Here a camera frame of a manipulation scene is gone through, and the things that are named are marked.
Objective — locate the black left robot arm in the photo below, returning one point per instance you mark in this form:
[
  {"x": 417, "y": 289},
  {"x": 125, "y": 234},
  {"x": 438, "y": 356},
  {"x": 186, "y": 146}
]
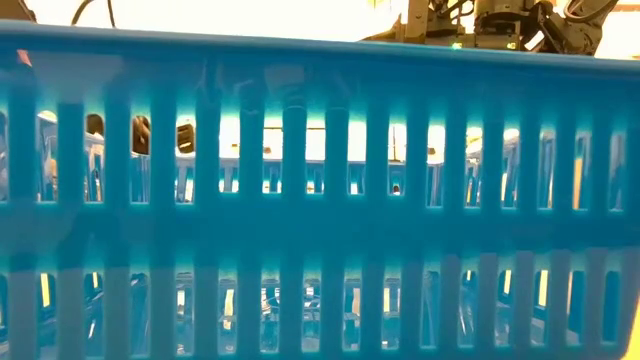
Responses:
[{"x": 12, "y": 7}]

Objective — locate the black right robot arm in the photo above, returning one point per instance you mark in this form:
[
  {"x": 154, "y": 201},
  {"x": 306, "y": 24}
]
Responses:
[{"x": 505, "y": 22}]

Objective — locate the wide blue plastic basket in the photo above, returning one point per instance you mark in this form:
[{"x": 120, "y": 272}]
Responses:
[{"x": 320, "y": 225}]

